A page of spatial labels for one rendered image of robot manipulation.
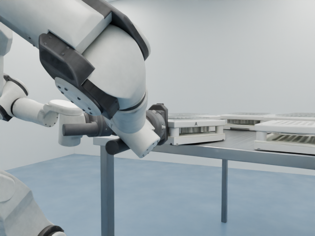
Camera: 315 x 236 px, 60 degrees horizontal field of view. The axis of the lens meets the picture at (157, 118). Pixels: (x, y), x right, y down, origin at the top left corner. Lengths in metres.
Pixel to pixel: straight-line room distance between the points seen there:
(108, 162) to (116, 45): 0.78
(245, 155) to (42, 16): 0.62
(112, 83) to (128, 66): 0.03
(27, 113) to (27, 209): 0.29
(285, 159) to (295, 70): 3.65
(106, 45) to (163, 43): 4.47
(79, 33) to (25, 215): 0.58
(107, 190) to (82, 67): 0.84
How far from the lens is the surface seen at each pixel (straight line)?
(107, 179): 1.13
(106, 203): 1.16
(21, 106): 0.95
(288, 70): 4.40
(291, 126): 0.79
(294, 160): 0.78
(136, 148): 0.60
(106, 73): 0.37
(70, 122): 0.82
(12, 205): 0.74
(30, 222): 0.84
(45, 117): 0.89
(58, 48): 0.36
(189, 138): 0.85
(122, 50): 0.38
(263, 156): 0.80
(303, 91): 4.38
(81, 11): 0.36
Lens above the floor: 1.00
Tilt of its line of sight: 3 degrees down
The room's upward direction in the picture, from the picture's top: straight up
